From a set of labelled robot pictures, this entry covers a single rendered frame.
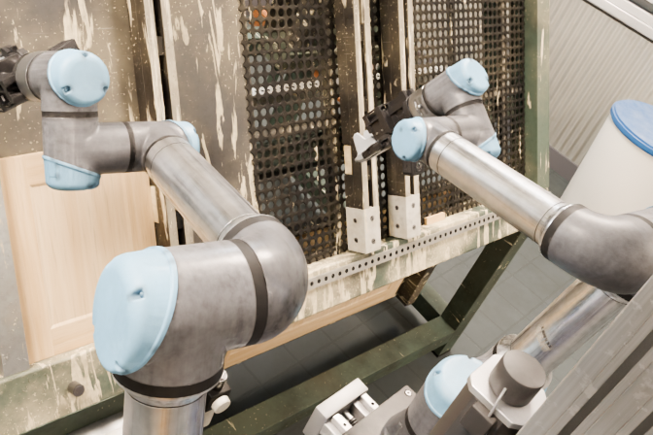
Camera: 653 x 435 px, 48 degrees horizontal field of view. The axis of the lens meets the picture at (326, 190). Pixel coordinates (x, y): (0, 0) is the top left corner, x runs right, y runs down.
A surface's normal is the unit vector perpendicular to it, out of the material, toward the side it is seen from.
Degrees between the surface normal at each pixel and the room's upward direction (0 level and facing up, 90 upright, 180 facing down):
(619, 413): 90
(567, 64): 90
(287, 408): 0
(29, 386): 56
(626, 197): 94
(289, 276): 37
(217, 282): 24
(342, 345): 0
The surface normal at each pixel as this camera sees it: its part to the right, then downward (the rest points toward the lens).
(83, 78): 0.69, 0.11
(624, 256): -0.11, 0.02
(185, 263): 0.36, -0.71
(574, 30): -0.66, 0.26
